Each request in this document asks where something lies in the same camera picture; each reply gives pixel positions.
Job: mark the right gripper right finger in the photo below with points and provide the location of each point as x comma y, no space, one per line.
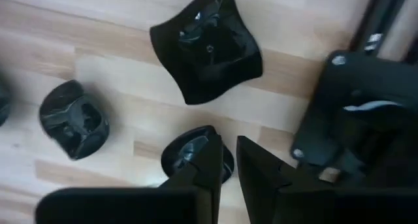
267,198

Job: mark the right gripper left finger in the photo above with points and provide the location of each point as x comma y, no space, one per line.
196,201

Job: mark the black leaf-shaped mini plate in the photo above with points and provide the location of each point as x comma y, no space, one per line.
3,106
183,152
73,122

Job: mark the black square mini plate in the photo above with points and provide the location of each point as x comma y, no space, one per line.
209,54

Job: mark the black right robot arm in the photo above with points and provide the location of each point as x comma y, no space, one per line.
392,145

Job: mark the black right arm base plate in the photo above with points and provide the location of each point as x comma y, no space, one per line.
359,77

